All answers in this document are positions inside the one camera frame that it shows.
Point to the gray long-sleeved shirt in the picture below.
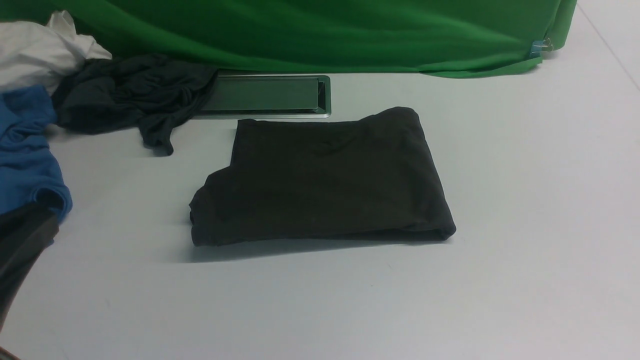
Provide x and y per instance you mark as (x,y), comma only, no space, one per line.
(368,179)

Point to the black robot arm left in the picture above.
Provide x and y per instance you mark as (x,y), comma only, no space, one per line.
(24,234)

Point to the dark teal crumpled shirt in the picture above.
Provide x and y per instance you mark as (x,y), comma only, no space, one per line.
(152,92)

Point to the blue crumpled shirt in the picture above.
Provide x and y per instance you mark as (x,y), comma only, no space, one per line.
(29,172)

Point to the white crumpled shirt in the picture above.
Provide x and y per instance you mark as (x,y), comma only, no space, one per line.
(34,54)

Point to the green backdrop cloth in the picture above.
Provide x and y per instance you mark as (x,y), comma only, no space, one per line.
(456,39)

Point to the blue binder clip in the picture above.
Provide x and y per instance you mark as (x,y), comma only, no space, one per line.
(539,47)

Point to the metal table cable hatch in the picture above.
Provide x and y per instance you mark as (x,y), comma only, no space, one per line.
(269,96)

